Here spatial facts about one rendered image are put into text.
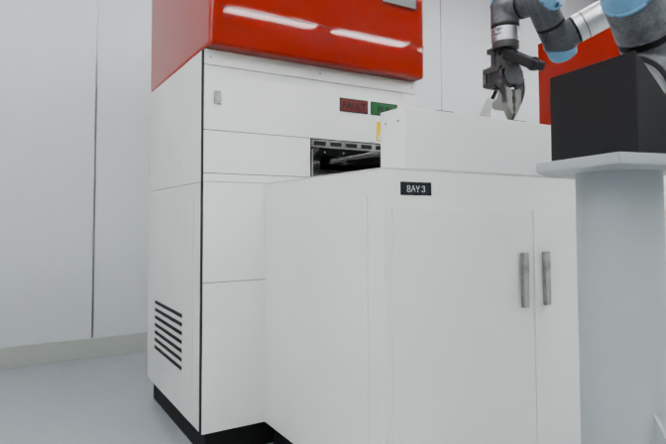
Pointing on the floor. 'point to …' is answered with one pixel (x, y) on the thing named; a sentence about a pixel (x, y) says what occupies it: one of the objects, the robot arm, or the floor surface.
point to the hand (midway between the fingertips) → (512, 116)
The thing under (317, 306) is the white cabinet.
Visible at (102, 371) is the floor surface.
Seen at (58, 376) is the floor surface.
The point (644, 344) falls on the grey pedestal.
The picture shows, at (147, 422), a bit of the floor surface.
